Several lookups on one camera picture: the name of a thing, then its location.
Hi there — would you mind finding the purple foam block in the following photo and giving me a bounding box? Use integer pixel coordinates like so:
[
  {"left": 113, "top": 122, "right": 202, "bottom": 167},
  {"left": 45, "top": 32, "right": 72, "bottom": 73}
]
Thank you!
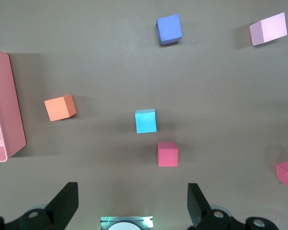
[{"left": 156, "top": 13, "right": 184, "bottom": 46}]

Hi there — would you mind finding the orange foam block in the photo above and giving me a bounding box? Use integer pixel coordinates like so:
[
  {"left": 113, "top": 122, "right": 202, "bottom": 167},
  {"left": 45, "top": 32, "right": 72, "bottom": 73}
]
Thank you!
[{"left": 44, "top": 94, "right": 77, "bottom": 122}]

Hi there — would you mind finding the light blue foam block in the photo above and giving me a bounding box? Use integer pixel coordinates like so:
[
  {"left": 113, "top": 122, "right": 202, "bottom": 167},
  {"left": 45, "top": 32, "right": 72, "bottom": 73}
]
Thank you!
[{"left": 134, "top": 108, "right": 157, "bottom": 134}]

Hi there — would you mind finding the pink plastic bin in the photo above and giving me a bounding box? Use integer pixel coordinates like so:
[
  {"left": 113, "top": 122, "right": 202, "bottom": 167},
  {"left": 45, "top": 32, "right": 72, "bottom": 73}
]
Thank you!
[{"left": 0, "top": 48, "right": 27, "bottom": 163}]

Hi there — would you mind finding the brown table cover sheet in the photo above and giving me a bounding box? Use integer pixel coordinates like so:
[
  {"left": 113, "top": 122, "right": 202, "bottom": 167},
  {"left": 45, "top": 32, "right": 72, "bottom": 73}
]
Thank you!
[{"left": 0, "top": 0, "right": 288, "bottom": 230}]

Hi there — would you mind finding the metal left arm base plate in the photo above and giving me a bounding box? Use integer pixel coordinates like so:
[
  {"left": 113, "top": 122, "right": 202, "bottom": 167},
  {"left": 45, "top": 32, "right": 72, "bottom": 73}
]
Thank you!
[{"left": 100, "top": 215, "right": 154, "bottom": 230}]

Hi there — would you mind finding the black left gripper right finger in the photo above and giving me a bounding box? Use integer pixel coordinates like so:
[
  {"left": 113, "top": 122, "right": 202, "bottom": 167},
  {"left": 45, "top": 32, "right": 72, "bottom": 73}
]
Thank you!
[{"left": 187, "top": 183, "right": 279, "bottom": 230}]

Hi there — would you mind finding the pink foam block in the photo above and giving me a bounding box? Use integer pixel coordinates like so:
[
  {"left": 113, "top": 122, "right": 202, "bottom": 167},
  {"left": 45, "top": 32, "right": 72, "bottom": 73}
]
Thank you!
[{"left": 249, "top": 12, "right": 288, "bottom": 47}]

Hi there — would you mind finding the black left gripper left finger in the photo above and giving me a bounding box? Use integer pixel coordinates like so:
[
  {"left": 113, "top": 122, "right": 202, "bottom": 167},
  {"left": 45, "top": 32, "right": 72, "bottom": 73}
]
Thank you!
[{"left": 0, "top": 182, "right": 79, "bottom": 230}]

